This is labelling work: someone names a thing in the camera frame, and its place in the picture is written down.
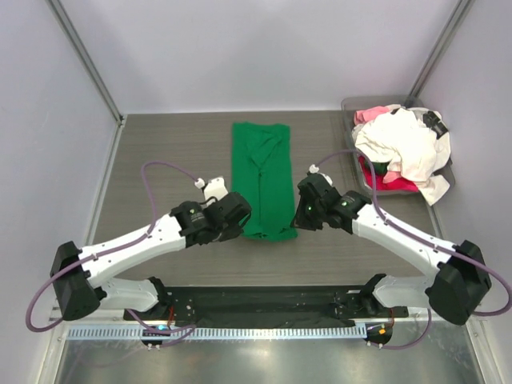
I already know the green t shirt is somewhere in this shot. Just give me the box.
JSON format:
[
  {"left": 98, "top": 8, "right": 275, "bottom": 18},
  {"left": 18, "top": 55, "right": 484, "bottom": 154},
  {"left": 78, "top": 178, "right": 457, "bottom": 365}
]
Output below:
[{"left": 231, "top": 122, "right": 298, "bottom": 242}]

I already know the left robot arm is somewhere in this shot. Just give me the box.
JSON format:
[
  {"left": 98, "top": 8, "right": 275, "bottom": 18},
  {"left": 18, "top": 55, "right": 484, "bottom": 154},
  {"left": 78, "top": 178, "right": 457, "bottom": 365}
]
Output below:
[{"left": 50, "top": 192, "right": 251, "bottom": 321}]

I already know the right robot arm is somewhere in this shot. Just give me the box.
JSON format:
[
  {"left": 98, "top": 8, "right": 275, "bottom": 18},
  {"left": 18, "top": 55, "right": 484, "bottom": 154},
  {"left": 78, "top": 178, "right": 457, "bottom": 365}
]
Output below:
[{"left": 291, "top": 173, "right": 491, "bottom": 326}]

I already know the red t shirt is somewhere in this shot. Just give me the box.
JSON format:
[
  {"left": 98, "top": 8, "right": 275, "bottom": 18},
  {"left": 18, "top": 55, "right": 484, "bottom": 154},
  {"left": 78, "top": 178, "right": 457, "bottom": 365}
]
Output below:
[{"left": 358, "top": 155, "right": 419, "bottom": 194}]

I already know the pink t shirt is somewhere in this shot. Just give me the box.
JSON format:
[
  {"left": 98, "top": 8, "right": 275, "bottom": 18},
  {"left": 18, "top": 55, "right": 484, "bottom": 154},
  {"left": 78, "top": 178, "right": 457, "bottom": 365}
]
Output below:
[{"left": 353, "top": 104, "right": 401, "bottom": 125}]

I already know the clear plastic bin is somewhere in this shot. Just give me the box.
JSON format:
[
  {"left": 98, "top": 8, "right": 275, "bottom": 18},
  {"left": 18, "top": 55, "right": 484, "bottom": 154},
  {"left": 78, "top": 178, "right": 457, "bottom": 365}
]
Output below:
[{"left": 341, "top": 95, "right": 455, "bottom": 206}]

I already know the white t shirt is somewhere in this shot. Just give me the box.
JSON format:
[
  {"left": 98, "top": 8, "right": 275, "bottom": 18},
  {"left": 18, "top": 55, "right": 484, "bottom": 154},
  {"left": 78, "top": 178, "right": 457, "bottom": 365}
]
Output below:
[{"left": 352, "top": 106, "right": 451, "bottom": 206}]

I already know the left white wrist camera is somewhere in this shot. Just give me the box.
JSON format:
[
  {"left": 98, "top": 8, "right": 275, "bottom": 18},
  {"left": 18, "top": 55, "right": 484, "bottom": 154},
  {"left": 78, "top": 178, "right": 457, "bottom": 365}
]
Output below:
[{"left": 202, "top": 176, "right": 228, "bottom": 200}]

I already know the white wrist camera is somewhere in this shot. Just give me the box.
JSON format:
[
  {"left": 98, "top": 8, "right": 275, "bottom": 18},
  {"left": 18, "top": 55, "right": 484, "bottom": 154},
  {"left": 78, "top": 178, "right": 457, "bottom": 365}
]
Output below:
[
  {"left": 308, "top": 164, "right": 333, "bottom": 186},
  {"left": 202, "top": 176, "right": 228, "bottom": 200}
]

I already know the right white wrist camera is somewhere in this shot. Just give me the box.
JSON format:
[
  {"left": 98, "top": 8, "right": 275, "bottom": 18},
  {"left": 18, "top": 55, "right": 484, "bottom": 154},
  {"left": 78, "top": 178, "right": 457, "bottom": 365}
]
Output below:
[{"left": 308, "top": 164, "right": 333, "bottom": 186}]

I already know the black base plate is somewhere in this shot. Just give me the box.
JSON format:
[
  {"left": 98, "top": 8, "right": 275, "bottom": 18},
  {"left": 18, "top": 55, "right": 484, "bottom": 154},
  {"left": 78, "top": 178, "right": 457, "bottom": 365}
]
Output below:
[{"left": 138, "top": 286, "right": 409, "bottom": 329}]

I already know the aluminium rail frame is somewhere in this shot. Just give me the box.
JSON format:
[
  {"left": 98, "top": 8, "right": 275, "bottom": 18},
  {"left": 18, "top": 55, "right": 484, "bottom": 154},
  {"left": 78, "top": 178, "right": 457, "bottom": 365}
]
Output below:
[{"left": 55, "top": 283, "right": 489, "bottom": 329}]

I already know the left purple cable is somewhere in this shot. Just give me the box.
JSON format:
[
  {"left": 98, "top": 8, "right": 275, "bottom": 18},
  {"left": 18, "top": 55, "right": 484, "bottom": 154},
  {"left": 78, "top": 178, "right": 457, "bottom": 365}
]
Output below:
[{"left": 25, "top": 160, "right": 209, "bottom": 347}]

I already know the white slotted cable duct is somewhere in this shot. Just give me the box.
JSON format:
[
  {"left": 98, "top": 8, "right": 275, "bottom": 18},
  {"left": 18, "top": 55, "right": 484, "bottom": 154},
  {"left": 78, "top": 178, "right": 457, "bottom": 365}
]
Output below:
[{"left": 66, "top": 323, "right": 367, "bottom": 342}]

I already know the right aluminium corner post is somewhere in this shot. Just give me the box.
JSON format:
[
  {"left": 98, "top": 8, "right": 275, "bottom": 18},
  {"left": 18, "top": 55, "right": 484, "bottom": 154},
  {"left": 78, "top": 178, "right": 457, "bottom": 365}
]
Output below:
[{"left": 405, "top": 0, "right": 475, "bottom": 106}]

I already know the aluminium corner post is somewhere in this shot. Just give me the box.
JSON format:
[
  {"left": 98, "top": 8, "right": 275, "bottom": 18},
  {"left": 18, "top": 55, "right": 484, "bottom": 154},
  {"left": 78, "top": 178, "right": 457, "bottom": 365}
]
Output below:
[
  {"left": 405, "top": 0, "right": 475, "bottom": 106},
  {"left": 46, "top": 0, "right": 126, "bottom": 126}
]

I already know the left aluminium corner post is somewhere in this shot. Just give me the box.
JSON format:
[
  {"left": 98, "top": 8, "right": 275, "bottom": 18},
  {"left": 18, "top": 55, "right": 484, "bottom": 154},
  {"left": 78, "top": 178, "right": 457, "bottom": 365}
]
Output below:
[{"left": 46, "top": 0, "right": 126, "bottom": 126}]

